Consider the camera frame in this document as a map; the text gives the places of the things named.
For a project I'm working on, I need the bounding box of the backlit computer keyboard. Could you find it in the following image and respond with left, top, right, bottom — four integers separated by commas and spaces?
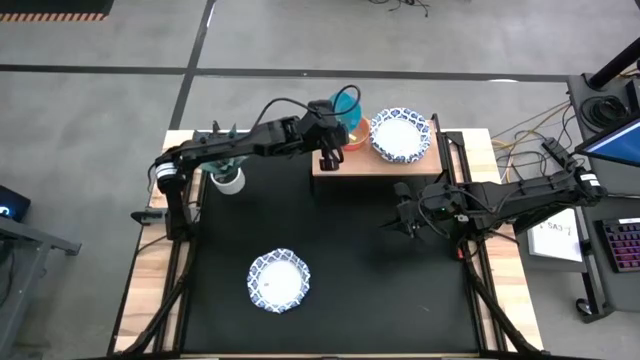
593, 217, 640, 274

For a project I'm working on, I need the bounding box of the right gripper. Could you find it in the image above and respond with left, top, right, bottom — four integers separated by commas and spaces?
380, 182, 472, 239

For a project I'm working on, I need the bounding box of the coiled black cable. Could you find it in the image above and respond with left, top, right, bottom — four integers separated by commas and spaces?
579, 93, 627, 132

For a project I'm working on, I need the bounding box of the monitor with blue screen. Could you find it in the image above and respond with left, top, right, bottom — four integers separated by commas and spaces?
574, 113, 640, 169

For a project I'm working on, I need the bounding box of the blue plastic cup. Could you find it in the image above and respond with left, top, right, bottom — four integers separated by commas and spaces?
328, 88, 363, 134

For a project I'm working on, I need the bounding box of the black round pole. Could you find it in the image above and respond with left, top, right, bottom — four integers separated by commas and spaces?
587, 37, 640, 91

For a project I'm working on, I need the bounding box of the black power strip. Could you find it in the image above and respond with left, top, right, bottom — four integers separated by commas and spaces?
541, 137, 577, 171

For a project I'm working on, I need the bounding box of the black mat with hazard stripe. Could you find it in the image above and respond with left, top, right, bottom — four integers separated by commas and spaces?
0, 0, 116, 23

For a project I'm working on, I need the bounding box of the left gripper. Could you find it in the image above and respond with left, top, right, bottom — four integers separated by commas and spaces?
298, 99, 351, 172

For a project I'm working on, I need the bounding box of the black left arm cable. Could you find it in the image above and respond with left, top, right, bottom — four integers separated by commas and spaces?
249, 83, 363, 132

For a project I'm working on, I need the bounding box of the grey computer desk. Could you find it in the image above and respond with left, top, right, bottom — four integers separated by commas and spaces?
567, 72, 640, 324

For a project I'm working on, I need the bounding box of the black device with blue light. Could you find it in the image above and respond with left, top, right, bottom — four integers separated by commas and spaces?
0, 184, 32, 224

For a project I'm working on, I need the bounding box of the orange plastic bowl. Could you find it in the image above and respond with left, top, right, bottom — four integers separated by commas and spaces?
343, 117, 372, 152

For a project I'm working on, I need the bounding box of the grey metal cart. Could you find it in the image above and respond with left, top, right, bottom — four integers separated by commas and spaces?
0, 214, 84, 346

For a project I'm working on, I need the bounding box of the green plant in white pot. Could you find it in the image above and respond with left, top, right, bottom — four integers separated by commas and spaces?
192, 119, 250, 197

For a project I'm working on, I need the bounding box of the white handwritten board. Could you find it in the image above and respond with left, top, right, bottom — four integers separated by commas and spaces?
526, 219, 585, 264

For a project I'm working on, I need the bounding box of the blue patterned paper bowl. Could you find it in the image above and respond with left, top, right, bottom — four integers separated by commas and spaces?
245, 247, 312, 315
368, 106, 434, 165

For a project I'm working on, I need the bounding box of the wooden shelf with black frame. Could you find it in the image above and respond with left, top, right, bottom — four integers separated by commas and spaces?
309, 113, 447, 181

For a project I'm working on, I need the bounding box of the black aluminium table frame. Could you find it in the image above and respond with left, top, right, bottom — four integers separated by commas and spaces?
107, 127, 546, 360

